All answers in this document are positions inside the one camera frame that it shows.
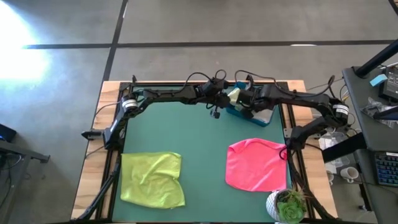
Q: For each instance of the succulent in white pot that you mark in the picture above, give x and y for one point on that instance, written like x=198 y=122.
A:
x=290 y=208

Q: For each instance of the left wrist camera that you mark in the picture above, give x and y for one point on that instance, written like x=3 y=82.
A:
x=214 y=85

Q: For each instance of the clear plastic bag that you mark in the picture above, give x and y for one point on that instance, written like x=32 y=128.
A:
x=373 y=107

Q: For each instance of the pale green microfiber towel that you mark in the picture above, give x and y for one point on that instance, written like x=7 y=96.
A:
x=234 y=96

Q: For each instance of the grey side desk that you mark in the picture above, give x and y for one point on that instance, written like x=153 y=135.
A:
x=360 y=93

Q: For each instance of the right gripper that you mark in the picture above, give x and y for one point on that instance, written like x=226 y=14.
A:
x=258 y=99

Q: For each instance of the black table clamp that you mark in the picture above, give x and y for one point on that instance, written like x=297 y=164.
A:
x=134 y=79
x=249 y=78

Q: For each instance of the black diagonal pole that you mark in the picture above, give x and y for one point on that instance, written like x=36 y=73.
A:
x=376 y=59

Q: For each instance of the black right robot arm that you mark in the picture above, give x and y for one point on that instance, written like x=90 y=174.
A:
x=304 y=98

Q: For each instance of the black equipment stand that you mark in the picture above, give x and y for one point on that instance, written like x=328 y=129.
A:
x=28 y=154

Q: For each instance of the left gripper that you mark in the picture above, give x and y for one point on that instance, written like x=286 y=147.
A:
x=219 y=99

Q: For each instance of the keyboard with blue keys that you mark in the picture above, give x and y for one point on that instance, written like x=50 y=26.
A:
x=388 y=169

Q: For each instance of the black aluminium table frame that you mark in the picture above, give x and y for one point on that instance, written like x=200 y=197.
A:
x=155 y=83

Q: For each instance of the pink microfiber towel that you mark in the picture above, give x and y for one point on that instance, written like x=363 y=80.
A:
x=255 y=165

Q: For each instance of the black diagonal frame strut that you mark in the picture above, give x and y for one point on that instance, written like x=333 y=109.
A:
x=99 y=196
x=314 y=202

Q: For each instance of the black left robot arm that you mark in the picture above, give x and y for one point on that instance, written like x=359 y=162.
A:
x=164 y=93

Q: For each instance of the black desktop device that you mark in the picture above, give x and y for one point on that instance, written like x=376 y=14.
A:
x=392 y=84

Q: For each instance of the white mug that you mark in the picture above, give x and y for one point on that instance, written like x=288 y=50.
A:
x=349 y=174

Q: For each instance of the blue plastic bin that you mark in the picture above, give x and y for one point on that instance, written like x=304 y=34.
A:
x=236 y=112

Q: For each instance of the green table mat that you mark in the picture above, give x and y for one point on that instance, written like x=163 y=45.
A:
x=202 y=149

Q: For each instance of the black desk crossbar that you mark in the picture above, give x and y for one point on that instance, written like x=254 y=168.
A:
x=342 y=148

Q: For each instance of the white plastic wrap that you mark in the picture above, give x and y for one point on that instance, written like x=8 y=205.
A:
x=331 y=144

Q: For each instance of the light blue block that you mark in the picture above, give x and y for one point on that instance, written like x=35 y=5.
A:
x=378 y=80

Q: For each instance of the lime green microfiber towel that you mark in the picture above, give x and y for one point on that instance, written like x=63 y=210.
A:
x=152 y=180

